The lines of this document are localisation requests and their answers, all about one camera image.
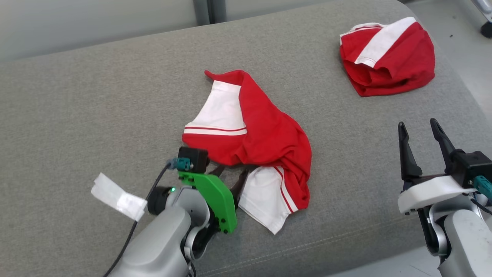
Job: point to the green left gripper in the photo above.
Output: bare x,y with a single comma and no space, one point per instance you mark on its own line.
219,200

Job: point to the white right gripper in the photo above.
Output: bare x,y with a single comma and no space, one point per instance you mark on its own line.
430,192

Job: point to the red jersey white sleeves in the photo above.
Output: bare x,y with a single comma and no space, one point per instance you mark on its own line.
269,134

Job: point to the red shorts white stripe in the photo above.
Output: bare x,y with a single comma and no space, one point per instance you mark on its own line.
407,69

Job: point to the grey fabric sofa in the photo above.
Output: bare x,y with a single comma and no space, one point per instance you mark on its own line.
115,115

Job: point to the silver leg black caster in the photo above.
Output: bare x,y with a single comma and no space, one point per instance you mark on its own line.
487,29

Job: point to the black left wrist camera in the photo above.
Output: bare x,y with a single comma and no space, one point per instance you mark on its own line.
194,159

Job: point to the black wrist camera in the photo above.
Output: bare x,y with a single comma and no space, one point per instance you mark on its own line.
472,165
194,159

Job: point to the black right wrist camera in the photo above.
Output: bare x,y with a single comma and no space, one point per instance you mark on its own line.
472,165

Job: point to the grey partition post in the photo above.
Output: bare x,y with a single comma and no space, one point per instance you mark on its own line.
200,11

